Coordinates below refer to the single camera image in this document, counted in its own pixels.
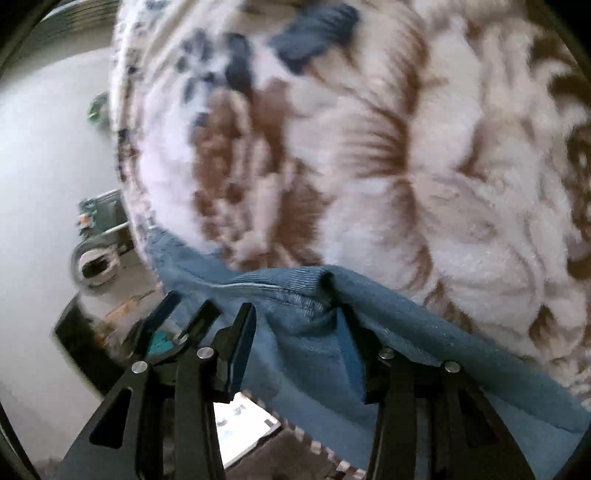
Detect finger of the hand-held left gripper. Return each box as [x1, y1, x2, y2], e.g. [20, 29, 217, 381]
[177, 299, 223, 350]
[133, 291, 182, 361]

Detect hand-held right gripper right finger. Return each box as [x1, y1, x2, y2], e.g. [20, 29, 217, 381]
[339, 305, 539, 480]

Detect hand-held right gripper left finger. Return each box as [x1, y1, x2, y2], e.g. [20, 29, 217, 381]
[53, 302, 258, 480]

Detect blue denim pants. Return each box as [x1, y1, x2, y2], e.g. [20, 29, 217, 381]
[143, 226, 591, 480]

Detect white printed box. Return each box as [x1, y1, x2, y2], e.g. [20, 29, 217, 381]
[212, 392, 282, 467]

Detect white round object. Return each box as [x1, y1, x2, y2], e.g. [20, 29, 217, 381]
[69, 240, 123, 296]

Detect teal drying rack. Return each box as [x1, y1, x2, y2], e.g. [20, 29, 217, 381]
[76, 189, 134, 259]

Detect floral printed blanket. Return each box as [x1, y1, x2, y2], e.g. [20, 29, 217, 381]
[108, 0, 591, 402]

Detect grey-green striped curtain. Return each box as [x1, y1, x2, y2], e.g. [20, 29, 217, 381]
[41, 0, 122, 51]

